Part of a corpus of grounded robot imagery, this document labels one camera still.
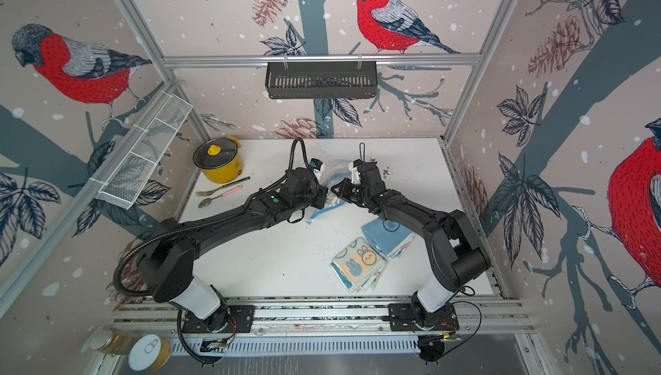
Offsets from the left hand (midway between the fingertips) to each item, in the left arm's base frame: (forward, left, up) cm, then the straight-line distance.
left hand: (332, 185), depth 84 cm
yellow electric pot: (+15, +43, -13) cm, 48 cm away
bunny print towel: (-21, -9, -15) cm, 28 cm away
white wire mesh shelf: (+11, +62, +11) cm, 64 cm away
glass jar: (-42, +55, -7) cm, 69 cm away
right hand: (+2, 0, -4) cm, 4 cm away
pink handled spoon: (+4, +52, -18) cm, 55 cm away
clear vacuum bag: (-4, 0, -3) cm, 5 cm away
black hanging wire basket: (+46, +5, +10) cm, 47 cm away
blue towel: (-12, -20, -15) cm, 28 cm away
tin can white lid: (-44, +47, -11) cm, 65 cm away
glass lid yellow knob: (+19, +47, -5) cm, 51 cm away
